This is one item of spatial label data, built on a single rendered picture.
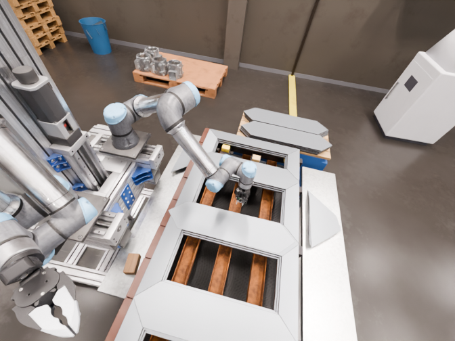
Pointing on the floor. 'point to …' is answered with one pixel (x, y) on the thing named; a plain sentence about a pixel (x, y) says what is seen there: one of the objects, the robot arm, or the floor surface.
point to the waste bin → (96, 34)
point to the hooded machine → (422, 97)
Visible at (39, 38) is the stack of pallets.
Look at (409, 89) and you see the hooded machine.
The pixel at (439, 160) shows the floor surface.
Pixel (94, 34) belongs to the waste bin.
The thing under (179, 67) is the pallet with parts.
